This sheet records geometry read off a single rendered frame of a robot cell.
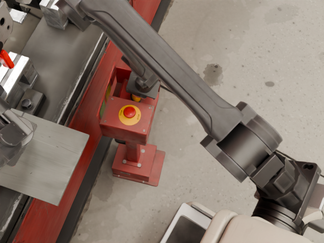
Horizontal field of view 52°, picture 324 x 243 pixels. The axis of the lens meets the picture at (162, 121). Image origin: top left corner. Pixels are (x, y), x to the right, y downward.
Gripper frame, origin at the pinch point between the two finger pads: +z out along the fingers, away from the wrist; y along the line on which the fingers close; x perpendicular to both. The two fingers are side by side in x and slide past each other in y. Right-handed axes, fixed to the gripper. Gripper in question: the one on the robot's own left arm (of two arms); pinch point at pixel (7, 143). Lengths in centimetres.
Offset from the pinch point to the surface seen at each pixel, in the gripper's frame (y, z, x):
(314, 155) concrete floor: -72, 39, 146
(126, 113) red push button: -25.3, 10.0, 25.8
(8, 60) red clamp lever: -15.1, -7.7, -8.7
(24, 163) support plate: 2.7, -0.9, 5.3
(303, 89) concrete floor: -112, 46, 133
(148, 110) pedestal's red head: -30.2, 10.1, 32.0
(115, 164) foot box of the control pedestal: -24, 75, 51
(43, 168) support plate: 2.2, -3.1, 9.5
